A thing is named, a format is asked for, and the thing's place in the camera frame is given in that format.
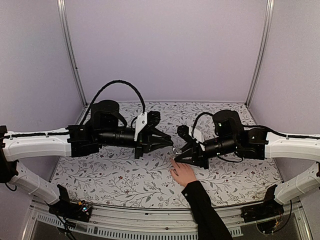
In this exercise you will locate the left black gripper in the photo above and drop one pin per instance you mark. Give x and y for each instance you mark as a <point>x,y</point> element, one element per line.
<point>145,140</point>

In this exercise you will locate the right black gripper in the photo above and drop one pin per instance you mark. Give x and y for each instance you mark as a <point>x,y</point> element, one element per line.
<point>196,154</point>

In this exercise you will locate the black sleeved forearm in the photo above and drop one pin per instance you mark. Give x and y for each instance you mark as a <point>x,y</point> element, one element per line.
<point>210,225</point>

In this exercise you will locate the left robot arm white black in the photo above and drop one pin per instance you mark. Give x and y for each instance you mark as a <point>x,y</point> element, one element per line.
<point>106,127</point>

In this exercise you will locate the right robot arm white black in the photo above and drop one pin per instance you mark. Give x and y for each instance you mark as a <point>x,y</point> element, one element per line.
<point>253,142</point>

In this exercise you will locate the person's bare hand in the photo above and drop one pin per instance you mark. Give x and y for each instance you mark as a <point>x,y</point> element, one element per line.
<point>182,173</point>

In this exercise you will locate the floral patterned table mat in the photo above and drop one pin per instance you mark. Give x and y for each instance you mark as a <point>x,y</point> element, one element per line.
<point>113,176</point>

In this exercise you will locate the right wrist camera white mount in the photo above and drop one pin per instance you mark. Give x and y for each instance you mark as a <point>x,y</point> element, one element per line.
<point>187,133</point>

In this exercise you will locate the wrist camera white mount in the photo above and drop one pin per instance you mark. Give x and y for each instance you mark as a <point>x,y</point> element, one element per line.
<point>187,133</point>
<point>145,122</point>

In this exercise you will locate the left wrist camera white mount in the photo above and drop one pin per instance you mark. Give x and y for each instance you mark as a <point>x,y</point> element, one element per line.
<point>145,122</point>

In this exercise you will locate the front aluminium slotted rail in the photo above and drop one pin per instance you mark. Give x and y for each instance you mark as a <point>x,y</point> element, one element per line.
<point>123,223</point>

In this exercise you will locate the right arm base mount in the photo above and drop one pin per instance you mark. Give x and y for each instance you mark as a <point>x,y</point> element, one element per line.
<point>267,209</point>

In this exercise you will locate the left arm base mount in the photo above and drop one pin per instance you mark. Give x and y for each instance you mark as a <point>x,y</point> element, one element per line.
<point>79,211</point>

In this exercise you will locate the left aluminium frame post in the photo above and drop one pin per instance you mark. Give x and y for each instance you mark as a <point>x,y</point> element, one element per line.
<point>61,5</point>

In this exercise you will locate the aluminium frame post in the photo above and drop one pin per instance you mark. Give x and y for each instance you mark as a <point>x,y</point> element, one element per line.
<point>267,23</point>
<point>61,5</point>

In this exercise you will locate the right aluminium frame post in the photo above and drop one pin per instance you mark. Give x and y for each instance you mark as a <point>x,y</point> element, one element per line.
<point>267,23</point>

